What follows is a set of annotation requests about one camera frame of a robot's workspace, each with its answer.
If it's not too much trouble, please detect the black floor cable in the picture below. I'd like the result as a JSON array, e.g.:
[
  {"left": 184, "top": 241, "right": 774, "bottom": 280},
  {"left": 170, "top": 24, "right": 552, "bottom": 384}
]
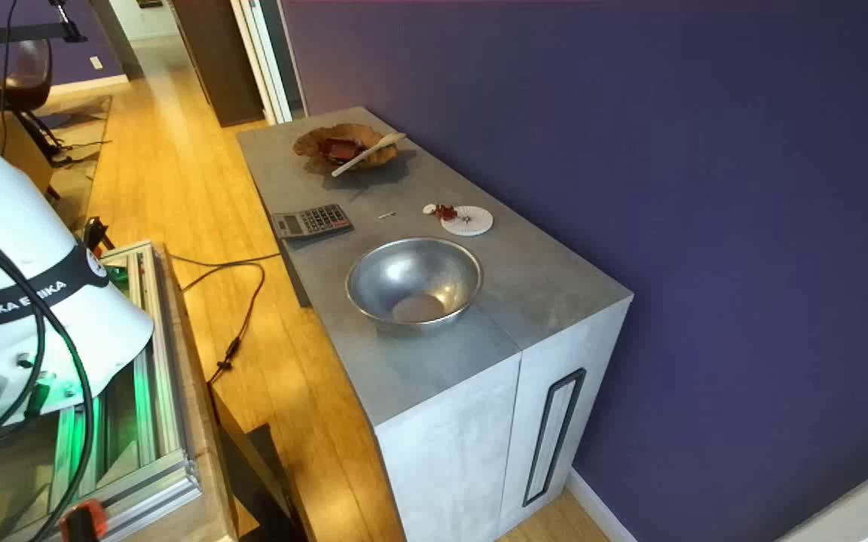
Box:
[{"left": 170, "top": 247, "right": 286, "bottom": 389}]

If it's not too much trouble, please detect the small white plate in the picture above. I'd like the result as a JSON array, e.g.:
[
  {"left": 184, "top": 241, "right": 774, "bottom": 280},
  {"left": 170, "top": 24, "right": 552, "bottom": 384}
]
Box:
[{"left": 422, "top": 205, "right": 495, "bottom": 237}]

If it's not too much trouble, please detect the silver Casio calculator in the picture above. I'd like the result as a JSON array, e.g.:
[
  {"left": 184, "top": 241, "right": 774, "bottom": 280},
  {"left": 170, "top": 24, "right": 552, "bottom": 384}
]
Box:
[{"left": 273, "top": 205, "right": 352, "bottom": 241}]

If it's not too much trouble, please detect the black chair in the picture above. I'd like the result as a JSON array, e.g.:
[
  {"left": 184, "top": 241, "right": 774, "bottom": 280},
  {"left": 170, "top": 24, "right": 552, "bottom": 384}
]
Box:
[{"left": 0, "top": 0, "right": 84, "bottom": 165}]

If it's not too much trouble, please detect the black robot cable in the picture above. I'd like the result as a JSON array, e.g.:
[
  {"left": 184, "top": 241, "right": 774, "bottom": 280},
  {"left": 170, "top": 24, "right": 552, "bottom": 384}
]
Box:
[{"left": 0, "top": 205, "right": 98, "bottom": 542}]

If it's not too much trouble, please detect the brown wooden slab tray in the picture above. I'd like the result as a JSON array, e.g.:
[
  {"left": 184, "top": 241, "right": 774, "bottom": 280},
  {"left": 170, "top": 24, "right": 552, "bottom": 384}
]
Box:
[{"left": 293, "top": 124, "right": 379, "bottom": 175}]

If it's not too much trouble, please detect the large metal bowl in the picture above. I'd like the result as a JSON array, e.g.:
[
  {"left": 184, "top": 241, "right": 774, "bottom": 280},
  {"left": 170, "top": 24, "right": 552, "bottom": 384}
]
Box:
[{"left": 343, "top": 237, "right": 487, "bottom": 331}]

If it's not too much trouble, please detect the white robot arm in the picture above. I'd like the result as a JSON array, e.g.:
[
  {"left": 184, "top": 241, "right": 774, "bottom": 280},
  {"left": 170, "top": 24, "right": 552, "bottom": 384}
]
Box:
[{"left": 0, "top": 155, "right": 153, "bottom": 428}]

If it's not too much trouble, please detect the wooden spoon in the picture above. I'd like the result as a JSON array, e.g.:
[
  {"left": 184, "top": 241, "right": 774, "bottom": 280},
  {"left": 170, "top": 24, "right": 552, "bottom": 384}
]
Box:
[{"left": 332, "top": 133, "right": 408, "bottom": 176}]

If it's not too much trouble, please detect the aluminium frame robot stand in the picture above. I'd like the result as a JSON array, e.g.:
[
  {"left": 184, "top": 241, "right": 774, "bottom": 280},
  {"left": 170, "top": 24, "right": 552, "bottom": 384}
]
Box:
[{"left": 0, "top": 243, "right": 227, "bottom": 542}]

